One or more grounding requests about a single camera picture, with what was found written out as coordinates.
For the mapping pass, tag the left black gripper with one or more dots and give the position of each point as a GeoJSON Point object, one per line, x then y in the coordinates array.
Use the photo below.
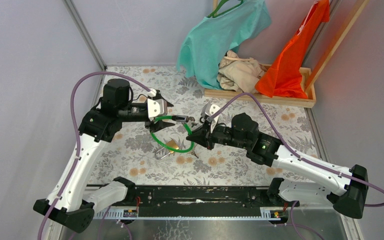
{"type": "Point", "coordinates": [157, 126]}

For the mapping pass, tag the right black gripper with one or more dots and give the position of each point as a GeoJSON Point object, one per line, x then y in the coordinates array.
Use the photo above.
{"type": "Point", "coordinates": [204, 136]}

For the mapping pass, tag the small silver cable-lock key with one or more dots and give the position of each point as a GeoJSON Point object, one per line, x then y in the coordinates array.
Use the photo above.
{"type": "Point", "coordinates": [191, 120]}

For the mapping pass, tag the green cable lock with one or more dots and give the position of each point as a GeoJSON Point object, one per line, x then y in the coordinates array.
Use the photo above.
{"type": "Point", "coordinates": [160, 123]}

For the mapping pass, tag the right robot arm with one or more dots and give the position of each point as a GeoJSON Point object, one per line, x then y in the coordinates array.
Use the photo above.
{"type": "Point", "coordinates": [328, 184]}

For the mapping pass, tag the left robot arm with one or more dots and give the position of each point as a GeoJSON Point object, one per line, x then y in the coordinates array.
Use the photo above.
{"type": "Point", "coordinates": [66, 204]}

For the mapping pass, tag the brass padlock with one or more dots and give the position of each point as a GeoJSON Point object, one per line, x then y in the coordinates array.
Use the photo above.
{"type": "Point", "coordinates": [165, 152]}

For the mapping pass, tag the floral table mat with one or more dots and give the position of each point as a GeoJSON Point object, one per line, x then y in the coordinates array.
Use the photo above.
{"type": "Point", "coordinates": [131, 152]}

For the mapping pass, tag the teal t-shirt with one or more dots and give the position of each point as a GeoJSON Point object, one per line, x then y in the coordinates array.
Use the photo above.
{"type": "Point", "coordinates": [207, 43]}

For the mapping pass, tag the beige crumpled cloth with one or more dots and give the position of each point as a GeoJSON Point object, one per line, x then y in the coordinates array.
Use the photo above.
{"type": "Point", "coordinates": [239, 74]}

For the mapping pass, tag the orange t-shirt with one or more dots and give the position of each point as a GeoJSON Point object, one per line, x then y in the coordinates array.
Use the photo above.
{"type": "Point", "coordinates": [283, 78]}

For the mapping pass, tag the green clothes hanger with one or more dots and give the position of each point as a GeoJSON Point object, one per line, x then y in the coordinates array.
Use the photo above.
{"type": "Point", "coordinates": [221, 7]}

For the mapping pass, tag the wooden tray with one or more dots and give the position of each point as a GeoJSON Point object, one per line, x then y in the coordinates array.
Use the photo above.
{"type": "Point", "coordinates": [277, 100]}

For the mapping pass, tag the wooden rack pole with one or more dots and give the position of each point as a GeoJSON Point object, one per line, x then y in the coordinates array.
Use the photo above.
{"type": "Point", "coordinates": [335, 42]}

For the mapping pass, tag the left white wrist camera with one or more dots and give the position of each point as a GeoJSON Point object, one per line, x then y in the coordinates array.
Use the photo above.
{"type": "Point", "coordinates": [156, 108]}

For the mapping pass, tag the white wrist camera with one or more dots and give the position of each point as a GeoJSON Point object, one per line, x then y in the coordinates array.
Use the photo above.
{"type": "Point", "coordinates": [208, 115]}
{"type": "Point", "coordinates": [156, 108]}

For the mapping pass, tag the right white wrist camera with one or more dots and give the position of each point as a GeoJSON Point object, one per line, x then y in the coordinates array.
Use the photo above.
{"type": "Point", "coordinates": [208, 115]}

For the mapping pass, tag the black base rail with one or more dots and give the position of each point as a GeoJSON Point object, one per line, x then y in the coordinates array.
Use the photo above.
{"type": "Point", "coordinates": [204, 202]}

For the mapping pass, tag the aluminium corner post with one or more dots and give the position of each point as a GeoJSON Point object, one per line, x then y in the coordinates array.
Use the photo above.
{"type": "Point", "coordinates": [84, 33]}

